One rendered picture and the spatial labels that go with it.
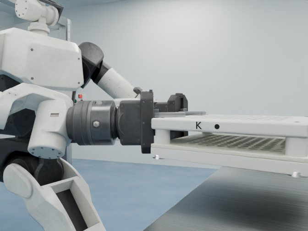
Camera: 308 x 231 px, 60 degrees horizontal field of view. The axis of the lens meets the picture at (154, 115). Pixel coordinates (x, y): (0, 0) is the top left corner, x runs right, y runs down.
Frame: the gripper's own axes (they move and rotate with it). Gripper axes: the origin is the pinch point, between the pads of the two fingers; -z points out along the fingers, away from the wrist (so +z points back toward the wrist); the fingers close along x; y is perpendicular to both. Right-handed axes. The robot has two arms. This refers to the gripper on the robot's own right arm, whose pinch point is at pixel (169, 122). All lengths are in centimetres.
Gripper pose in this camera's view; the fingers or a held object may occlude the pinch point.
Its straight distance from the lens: 52.3
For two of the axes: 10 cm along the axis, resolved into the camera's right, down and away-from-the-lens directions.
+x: 0.1, 10.0, 0.2
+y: -0.1, 0.2, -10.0
